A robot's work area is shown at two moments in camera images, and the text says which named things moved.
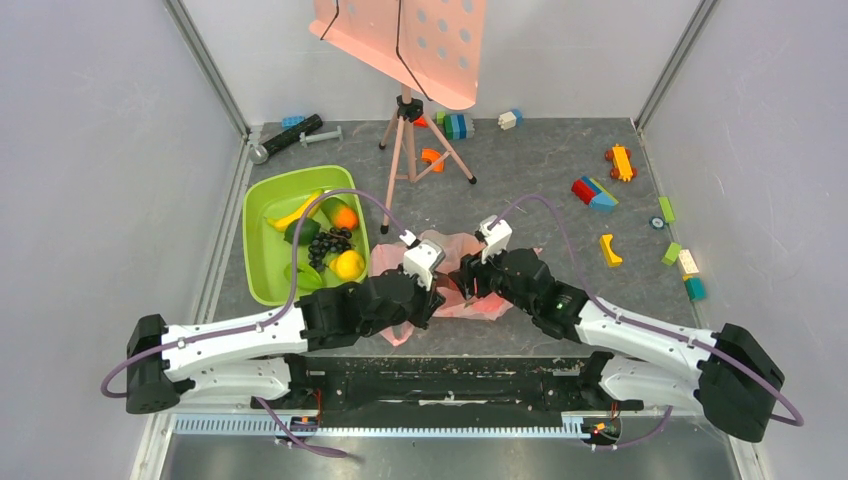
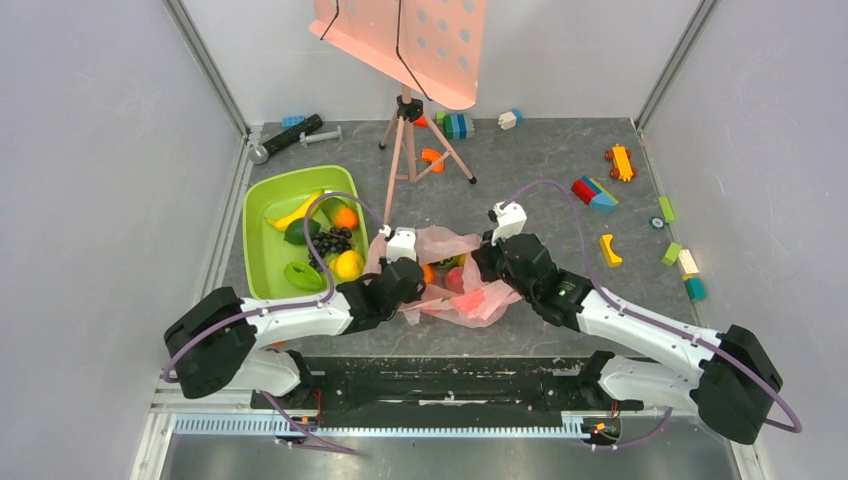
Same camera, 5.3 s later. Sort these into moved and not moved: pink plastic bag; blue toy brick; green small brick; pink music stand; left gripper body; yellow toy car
Moved: pink plastic bag; left gripper body
Not moved: blue toy brick; yellow toy car; pink music stand; green small brick
